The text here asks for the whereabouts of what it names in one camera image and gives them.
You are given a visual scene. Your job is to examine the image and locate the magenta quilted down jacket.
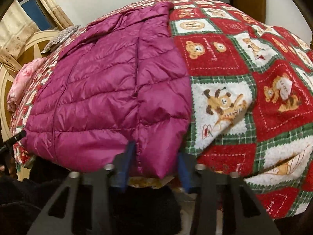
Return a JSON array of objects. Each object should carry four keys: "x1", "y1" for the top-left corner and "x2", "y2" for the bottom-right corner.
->
[{"x1": 22, "y1": 2, "x2": 192, "y2": 178}]

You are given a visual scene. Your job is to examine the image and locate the pink floral folded blanket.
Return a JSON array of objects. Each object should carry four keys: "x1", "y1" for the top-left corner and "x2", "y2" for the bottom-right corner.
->
[{"x1": 6, "y1": 57, "x2": 47, "y2": 112}]

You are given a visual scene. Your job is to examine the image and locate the cream wooden headboard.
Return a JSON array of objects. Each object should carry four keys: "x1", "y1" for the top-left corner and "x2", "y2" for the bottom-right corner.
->
[{"x1": 1, "y1": 30, "x2": 59, "y2": 141}]

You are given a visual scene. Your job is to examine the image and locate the beige curtain left panel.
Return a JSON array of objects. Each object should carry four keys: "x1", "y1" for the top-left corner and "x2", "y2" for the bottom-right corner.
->
[{"x1": 0, "y1": 0, "x2": 40, "y2": 70}]

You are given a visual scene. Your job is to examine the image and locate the beige curtain panel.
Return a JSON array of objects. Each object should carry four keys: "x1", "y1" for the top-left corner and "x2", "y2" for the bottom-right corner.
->
[
  {"x1": 0, "y1": 0, "x2": 40, "y2": 70},
  {"x1": 39, "y1": 0, "x2": 73, "y2": 30}
]

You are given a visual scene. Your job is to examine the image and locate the striped grey pillow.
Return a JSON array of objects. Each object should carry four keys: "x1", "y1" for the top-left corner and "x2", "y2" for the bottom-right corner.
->
[{"x1": 41, "y1": 25, "x2": 80, "y2": 54}]

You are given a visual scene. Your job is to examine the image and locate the window with blue pane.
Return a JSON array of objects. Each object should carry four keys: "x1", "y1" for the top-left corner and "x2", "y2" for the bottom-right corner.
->
[{"x1": 17, "y1": 0, "x2": 58, "y2": 30}]

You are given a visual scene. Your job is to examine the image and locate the red patchwork bear bedspread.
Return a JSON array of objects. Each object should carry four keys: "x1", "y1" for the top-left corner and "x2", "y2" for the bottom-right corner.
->
[{"x1": 10, "y1": 0, "x2": 312, "y2": 219}]

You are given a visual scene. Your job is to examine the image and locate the beige curtain right panel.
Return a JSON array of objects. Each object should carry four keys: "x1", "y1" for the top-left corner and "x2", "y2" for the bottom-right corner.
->
[{"x1": 39, "y1": 0, "x2": 73, "y2": 30}]

